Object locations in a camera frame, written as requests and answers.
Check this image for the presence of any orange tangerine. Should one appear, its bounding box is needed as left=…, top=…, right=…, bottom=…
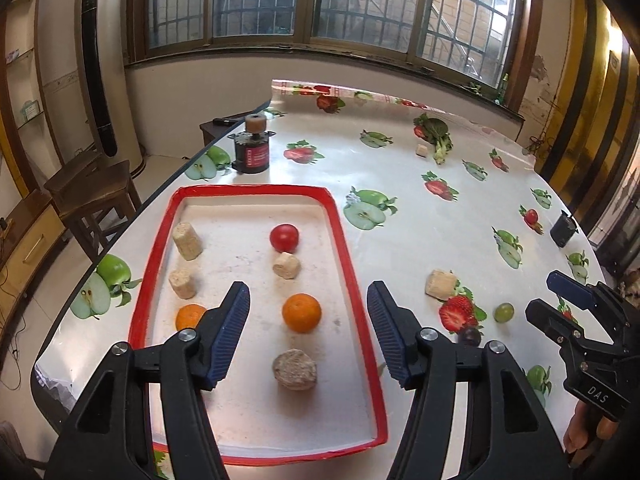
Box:
left=175, top=304, right=207, bottom=332
left=281, top=294, right=322, bottom=334

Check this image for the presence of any green grape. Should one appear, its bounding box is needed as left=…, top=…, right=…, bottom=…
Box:
left=494, top=302, right=515, bottom=324

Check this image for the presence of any round brown bread ball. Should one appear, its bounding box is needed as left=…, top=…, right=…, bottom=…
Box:
left=271, top=349, right=318, bottom=391

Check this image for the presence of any red cherry tomato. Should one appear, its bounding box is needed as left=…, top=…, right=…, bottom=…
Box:
left=269, top=223, right=299, bottom=254

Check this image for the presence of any right hand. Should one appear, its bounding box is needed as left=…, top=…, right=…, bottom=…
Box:
left=563, top=401, right=620, bottom=453

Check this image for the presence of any dark purple grape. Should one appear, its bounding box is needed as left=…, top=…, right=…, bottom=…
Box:
left=457, top=326, right=482, bottom=348

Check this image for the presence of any black cylindrical motor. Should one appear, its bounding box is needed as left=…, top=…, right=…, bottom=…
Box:
left=550, top=210, right=578, bottom=248

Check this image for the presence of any small beige cork piece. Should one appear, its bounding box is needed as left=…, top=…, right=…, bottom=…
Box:
left=168, top=269, right=196, bottom=299

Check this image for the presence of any fruit print tablecloth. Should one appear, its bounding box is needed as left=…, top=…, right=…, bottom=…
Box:
left=35, top=80, right=602, bottom=479

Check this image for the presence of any red rimmed white tray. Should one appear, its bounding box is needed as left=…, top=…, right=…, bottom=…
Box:
left=129, top=184, right=388, bottom=466

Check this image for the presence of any small beige cork block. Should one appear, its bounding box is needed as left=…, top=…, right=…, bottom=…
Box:
left=416, top=144, right=428, bottom=158

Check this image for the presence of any wooden stool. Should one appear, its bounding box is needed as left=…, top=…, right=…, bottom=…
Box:
left=43, top=150, right=141, bottom=262

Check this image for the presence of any green bottle on sill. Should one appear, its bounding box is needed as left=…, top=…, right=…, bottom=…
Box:
left=497, top=74, right=509, bottom=105

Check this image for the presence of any wooden cabinet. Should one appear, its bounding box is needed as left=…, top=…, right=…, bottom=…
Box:
left=1, top=191, right=65, bottom=330

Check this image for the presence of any black red motor jar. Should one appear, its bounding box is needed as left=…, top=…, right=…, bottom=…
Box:
left=230, top=113, right=273, bottom=174

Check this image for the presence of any small dark side table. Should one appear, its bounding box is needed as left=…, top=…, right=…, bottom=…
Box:
left=198, top=110, right=254, bottom=146

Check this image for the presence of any black remote control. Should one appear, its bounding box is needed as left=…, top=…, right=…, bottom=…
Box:
left=212, top=115, right=244, bottom=127

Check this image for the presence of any beige tower air conditioner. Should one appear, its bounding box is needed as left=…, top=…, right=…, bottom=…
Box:
left=74, top=0, right=145, bottom=176

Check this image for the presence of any wall shelf unit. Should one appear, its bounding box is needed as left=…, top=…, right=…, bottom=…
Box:
left=1, top=0, right=61, bottom=184

